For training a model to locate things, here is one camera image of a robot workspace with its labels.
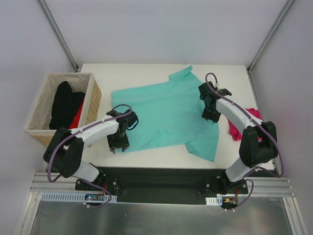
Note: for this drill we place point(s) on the right aluminium corner post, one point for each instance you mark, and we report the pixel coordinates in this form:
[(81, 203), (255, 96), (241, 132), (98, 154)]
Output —
[(270, 34)]

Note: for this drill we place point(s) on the teal t-shirt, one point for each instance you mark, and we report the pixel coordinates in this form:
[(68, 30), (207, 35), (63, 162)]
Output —
[(169, 114)]

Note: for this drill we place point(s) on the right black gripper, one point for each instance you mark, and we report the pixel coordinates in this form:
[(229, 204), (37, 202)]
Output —
[(210, 114)]

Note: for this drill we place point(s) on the black garment in basket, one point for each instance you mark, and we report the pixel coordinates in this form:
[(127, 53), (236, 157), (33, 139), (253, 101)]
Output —
[(65, 105)]

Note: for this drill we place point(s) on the left white cable duct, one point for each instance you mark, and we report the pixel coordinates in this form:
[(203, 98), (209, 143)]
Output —
[(77, 197)]

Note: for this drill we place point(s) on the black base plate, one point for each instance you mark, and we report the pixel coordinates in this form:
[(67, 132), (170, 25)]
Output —
[(160, 185)]

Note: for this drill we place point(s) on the wicker laundry basket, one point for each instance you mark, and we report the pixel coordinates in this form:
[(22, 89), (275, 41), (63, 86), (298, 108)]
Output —
[(38, 123)]

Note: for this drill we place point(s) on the left aluminium corner post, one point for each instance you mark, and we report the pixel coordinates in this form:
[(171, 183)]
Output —
[(58, 34)]

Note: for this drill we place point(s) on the aluminium corner post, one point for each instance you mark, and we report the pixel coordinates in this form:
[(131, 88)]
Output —
[(270, 34), (58, 34)]

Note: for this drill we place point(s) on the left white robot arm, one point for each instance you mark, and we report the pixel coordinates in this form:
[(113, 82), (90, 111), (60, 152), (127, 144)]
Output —
[(64, 153)]

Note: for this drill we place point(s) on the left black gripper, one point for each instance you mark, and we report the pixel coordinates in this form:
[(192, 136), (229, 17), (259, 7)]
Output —
[(118, 143)]

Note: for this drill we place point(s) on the right white cable duct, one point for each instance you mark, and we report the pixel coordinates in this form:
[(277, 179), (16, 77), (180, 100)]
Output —
[(214, 201)]

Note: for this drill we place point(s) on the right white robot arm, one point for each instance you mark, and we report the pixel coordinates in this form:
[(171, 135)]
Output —
[(259, 139)]

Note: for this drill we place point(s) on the aluminium rail frame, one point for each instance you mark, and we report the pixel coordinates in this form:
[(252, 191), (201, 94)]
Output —
[(262, 186)]

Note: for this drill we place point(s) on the pink folded t-shirt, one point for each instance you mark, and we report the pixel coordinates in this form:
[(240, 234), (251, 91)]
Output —
[(238, 121)]

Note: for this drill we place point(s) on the red garment in basket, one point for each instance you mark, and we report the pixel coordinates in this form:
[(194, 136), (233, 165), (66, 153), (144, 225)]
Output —
[(77, 116)]

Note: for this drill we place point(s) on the white cable duct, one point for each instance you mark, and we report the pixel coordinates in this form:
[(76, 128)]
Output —
[(77, 197), (214, 201)]

